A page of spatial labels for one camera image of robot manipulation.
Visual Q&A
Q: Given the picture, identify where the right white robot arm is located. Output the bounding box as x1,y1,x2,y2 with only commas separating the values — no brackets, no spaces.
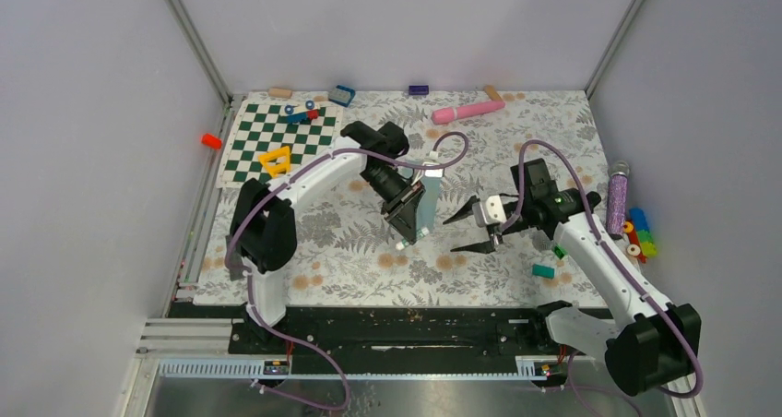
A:
449,159,703,396

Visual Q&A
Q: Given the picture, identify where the teal small block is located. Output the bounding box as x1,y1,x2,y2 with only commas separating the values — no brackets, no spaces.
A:
532,264,556,280

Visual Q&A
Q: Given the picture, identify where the blue grey lego brick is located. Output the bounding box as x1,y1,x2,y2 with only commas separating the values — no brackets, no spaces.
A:
327,85,356,107

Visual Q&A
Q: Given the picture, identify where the beige wooden cylinder left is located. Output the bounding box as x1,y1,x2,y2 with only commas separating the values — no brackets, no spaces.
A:
267,87,293,99

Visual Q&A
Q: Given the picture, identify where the purple glitter microphone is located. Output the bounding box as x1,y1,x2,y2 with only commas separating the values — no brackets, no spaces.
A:
605,161,630,239

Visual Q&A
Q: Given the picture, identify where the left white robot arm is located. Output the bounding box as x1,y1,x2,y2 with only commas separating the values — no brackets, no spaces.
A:
225,121,425,353

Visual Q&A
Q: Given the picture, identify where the green white chessboard mat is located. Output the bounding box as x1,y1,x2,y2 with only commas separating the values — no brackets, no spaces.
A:
215,99,344,188

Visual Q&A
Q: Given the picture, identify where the purple lego brick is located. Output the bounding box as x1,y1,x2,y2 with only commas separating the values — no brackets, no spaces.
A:
408,85,430,96

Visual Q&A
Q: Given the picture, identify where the teal green envelope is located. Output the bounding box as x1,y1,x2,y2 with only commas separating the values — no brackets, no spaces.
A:
402,168,444,238

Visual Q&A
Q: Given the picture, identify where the pink marker pen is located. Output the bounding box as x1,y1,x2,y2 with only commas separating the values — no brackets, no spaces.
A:
431,101,505,125

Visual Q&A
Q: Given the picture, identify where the colourful stacked block toy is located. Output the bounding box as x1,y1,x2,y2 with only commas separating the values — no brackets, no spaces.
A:
551,207,659,265

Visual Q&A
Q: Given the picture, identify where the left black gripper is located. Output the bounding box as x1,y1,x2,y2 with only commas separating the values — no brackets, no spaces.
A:
361,165,427,244

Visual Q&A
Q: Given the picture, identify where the beige wooden cylinder right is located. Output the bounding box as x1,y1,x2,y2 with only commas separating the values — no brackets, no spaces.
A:
483,85,504,101

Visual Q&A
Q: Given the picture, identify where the dark grey lego baseplate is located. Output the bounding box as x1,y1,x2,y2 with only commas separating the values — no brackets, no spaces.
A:
224,234,244,281

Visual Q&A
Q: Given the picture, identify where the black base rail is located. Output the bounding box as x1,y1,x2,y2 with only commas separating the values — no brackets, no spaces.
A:
229,304,612,377

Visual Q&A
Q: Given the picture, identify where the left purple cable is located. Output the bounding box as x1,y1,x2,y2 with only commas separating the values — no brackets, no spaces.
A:
224,131,470,411

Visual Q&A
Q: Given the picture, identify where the red cylinder block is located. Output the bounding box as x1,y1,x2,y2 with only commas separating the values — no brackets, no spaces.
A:
201,133,223,150

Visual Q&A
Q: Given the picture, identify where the blue red toy car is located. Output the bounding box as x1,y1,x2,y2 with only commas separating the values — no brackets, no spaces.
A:
280,100,320,125

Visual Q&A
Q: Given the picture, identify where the beige wooden cylinder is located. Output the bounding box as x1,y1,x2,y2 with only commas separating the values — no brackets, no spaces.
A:
267,87,293,99
483,85,504,101

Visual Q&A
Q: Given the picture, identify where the floral patterned table mat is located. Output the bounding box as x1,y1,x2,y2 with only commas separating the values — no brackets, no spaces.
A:
193,90,609,307

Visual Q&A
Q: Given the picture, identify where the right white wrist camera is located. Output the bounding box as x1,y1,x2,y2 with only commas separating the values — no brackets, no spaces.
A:
472,195,507,227

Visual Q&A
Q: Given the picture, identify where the yellow triangle frame toy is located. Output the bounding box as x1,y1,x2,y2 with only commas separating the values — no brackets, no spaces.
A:
258,146,291,178

